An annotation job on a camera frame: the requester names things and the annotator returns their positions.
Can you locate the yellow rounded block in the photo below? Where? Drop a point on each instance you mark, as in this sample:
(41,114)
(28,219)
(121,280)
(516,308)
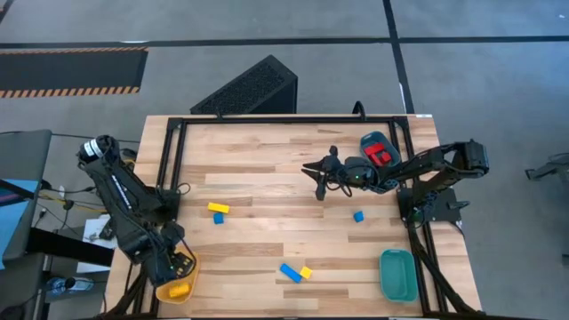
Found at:
(179,290)

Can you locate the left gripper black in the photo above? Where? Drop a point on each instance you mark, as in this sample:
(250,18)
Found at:
(166,269)

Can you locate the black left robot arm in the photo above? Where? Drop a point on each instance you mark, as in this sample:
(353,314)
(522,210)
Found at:
(120,191)

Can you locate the black aluminium table frame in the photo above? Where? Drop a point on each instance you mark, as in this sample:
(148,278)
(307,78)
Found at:
(284,120)

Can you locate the yellow plastic bin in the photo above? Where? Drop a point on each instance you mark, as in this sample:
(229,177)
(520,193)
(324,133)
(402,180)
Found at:
(162,294)

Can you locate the clear water bottle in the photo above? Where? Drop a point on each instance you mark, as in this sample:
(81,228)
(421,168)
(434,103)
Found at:
(75,284)

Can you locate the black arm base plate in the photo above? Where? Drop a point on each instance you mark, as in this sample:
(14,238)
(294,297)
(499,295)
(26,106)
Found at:
(444,204)

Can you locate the blue half-round block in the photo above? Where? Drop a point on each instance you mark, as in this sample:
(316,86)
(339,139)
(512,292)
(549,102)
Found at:
(218,218)

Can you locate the black hazard-striped floor mat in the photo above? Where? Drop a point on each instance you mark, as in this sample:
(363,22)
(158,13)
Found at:
(66,69)

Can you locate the long blue block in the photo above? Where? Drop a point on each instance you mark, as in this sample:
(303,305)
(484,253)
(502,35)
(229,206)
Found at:
(290,273)

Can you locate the grey desk top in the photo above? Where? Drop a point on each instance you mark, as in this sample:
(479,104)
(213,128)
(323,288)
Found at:
(22,155)

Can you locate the black flat bar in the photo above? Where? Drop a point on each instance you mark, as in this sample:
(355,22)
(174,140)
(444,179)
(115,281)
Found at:
(66,246)

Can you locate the black chair base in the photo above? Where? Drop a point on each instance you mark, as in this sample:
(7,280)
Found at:
(544,171)

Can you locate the blue wedge block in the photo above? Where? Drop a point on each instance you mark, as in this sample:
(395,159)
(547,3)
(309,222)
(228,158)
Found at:
(358,216)

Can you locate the yellow square block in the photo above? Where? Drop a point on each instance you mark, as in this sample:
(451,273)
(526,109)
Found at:
(306,272)

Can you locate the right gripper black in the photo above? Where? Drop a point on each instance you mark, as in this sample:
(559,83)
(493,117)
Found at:
(355,171)

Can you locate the red rectangular block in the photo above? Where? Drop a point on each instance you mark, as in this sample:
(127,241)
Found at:
(383,158)
(373,148)

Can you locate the black perforated computer tower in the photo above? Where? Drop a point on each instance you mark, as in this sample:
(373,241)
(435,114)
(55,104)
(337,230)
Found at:
(249,89)

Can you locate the white paper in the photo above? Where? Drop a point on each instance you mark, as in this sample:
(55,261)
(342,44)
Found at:
(95,231)

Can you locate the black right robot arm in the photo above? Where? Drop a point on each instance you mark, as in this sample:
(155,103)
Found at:
(427,162)

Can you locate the teal plastic bin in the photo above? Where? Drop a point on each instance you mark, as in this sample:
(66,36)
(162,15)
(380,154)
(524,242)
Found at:
(398,275)

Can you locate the blue sheet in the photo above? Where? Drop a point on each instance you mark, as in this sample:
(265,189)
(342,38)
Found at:
(13,213)

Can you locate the grey plastic bin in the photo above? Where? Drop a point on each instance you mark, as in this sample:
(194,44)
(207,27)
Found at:
(375,137)

